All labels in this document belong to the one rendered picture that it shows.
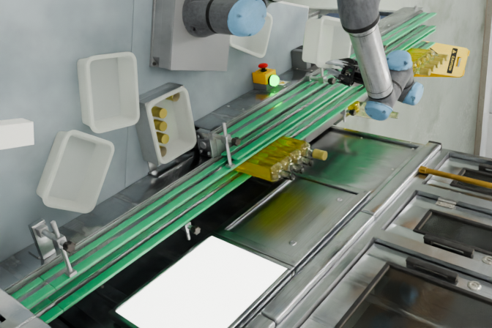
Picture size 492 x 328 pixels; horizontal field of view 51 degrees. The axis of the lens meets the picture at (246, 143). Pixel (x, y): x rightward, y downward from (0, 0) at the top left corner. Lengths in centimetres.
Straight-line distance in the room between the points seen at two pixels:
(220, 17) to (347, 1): 44
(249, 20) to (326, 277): 78
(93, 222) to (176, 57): 57
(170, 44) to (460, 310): 112
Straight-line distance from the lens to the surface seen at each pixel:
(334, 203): 182
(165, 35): 166
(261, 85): 207
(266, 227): 173
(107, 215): 162
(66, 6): 154
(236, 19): 152
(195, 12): 162
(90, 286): 152
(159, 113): 168
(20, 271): 152
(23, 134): 144
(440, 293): 156
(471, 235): 178
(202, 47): 172
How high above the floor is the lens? 207
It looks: 38 degrees down
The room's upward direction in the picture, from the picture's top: 105 degrees clockwise
